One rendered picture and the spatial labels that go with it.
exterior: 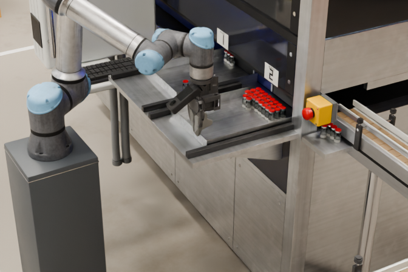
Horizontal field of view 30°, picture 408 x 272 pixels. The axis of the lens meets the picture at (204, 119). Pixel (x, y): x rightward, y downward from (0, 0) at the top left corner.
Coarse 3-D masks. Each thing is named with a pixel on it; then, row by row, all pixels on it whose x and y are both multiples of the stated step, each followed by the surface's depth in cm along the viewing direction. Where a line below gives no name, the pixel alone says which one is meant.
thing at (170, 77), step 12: (180, 60) 298; (216, 60) 303; (156, 72) 293; (168, 72) 293; (180, 72) 293; (216, 72) 294; (228, 72) 294; (240, 72) 294; (168, 84) 277; (180, 84) 284
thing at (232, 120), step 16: (224, 96) 272; (240, 96) 276; (208, 112) 266; (224, 112) 266; (240, 112) 266; (256, 112) 266; (208, 128) 257; (224, 128) 257; (240, 128) 257; (256, 128) 251; (208, 144) 244
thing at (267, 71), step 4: (268, 64) 261; (268, 68) 262; (272, 68) 260; (268, 72) 262; (276, 72) 258; (264, 76) 266; (268, 76) 263; (272, 76) 261; (276, 76) 258; (268, 80) 264; (276, 80) 259; (276, 84) 260
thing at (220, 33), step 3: (219, 30) 288; (219, 33) 288; (222, 33) 286; (225, 33) 284; (219, 36) 289; (222, 36) 287; (225, 36) 285; (219, 39) 290; (222, 39) 287; (225, 39) 285; (219, 42) 290; (222, 42) 288; (225, 42) 286; (222, 45) 288; (225, 45) 286; (225, 48) 287
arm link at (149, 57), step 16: (48, 0) 228; (64, 0) 226; (80, 0) 227; (80, 16) 226; (96, 16) 226; (112, 16) 228; (96, 32) 227; (112, 32) 225; (128, 32) 225; (128, 48) 225; (144, 48) 224; (160, 48) 225; (144, 64) 222; (160, 64) 224
